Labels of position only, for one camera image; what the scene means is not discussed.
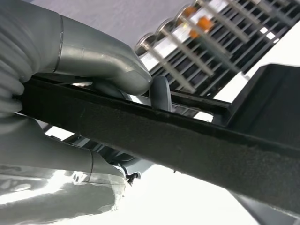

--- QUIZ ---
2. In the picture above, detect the metal ceiling grille with lamps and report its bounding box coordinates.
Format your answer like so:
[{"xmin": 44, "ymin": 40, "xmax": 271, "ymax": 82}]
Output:
[{"xmin": 134, "ymin": 0, "xmax": 300, "ymax": 98}]

